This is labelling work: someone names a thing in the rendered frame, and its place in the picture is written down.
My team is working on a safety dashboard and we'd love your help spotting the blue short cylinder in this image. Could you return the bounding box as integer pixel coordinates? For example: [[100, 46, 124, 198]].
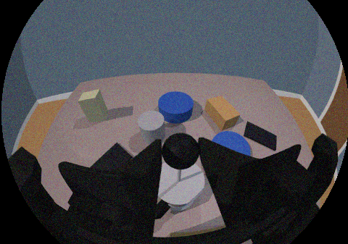
[[159, 91, 194, 123], [212, 131, 250, 156]]

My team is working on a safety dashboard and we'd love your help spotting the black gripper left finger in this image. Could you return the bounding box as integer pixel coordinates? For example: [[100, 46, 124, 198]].
[[58, 139, 162, 237]]

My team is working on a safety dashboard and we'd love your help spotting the glass french press with plunger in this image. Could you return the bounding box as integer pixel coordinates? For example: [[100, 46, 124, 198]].
[[156, 133, 205, 219]]

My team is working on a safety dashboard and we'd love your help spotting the grey cylinder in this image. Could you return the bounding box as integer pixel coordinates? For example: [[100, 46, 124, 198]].
[[137, 111, 165, 145]]

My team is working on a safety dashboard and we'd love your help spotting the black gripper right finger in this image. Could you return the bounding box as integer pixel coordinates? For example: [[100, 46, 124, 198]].
[[198, 137, 302, 227]]

